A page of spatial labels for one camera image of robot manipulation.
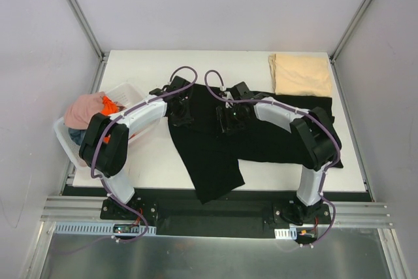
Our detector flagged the black t shirt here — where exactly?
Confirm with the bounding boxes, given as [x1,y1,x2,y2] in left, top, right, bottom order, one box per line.
[168,84,334,204]

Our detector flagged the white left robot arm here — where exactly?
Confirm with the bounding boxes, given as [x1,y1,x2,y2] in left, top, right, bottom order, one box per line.
[79,75,195,220]

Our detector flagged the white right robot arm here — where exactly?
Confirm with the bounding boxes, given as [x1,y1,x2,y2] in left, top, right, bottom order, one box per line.
[212,82,342,226]

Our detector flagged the white plastic laundry basket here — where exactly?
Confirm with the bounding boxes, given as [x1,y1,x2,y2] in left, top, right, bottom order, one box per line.
[54,82,145,170]

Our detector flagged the orange t shirt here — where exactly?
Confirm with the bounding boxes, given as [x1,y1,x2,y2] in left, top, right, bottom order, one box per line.
[101,95,127,144]

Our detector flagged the folded beige t shirt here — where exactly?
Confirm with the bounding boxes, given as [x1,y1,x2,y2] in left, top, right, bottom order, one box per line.
[268,54,332,97]

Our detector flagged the pink t shirt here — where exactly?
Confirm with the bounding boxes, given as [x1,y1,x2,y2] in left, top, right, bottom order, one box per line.
[63,91,106,130]

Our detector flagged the grey blue t shirt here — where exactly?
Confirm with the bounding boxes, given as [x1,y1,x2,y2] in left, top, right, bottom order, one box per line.
[68,128,86,146]

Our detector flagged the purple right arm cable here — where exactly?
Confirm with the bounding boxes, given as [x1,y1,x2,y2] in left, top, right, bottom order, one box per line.
[204,69,340,254]

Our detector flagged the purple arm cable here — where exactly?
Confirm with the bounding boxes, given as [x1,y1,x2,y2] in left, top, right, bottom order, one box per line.
[48,65,199,254]
[204,69,340,254]

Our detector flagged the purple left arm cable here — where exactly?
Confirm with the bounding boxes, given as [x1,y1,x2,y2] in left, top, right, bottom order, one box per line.
[48,65,199,254]

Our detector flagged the left aluminium frame post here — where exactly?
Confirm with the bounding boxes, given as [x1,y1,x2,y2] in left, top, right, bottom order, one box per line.
[48,0,110,63]

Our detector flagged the aluminium frame post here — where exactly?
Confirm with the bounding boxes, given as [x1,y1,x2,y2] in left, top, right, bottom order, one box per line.
[329,0,396,64]
[48,0,110,63]

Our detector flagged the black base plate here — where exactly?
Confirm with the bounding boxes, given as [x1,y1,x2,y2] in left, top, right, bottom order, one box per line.
[99,189,332,237]

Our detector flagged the right grey cable duct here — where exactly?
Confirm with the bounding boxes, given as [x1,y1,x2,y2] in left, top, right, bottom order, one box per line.
[274,227,297,240]

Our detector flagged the grey cable duct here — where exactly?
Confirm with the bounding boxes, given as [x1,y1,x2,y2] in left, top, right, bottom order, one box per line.
[274,227,297,240]
[54,222,157,237]

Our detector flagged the left grey cable duct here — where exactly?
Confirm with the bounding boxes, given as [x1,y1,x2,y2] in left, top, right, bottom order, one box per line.
[54,222,157,237]

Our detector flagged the right aluminium frame post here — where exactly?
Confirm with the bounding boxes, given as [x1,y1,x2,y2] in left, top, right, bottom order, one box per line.
[329,0,396,64]

